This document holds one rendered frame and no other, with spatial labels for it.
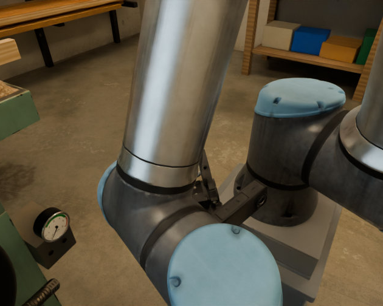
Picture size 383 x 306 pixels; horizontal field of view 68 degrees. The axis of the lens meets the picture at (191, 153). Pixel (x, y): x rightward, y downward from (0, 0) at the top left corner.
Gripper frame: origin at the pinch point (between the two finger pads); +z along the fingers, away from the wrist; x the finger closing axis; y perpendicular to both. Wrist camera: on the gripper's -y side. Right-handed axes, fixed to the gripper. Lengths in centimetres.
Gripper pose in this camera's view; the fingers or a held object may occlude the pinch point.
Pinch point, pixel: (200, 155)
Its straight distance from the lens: 57.2
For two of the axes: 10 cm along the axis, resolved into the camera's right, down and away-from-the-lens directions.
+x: 1.6, 7.1, 6.8
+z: -1.6, -6.6, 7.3
